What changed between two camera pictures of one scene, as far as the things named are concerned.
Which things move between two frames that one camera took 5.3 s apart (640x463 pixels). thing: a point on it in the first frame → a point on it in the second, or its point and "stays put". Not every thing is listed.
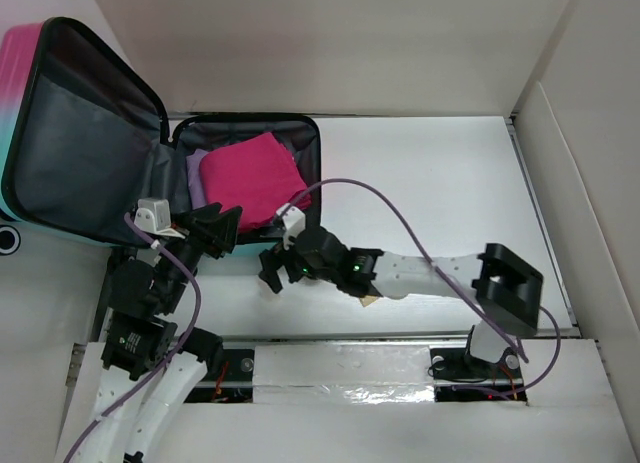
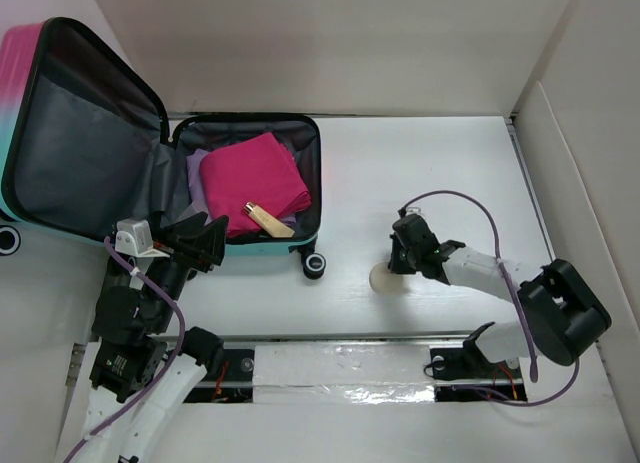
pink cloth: [259, 176] stays put
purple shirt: [193, 162] stays put
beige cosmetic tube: [367, 300] → [275, 227]
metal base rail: [350, 370] stays put
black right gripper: [288, 262] → [400, 262]
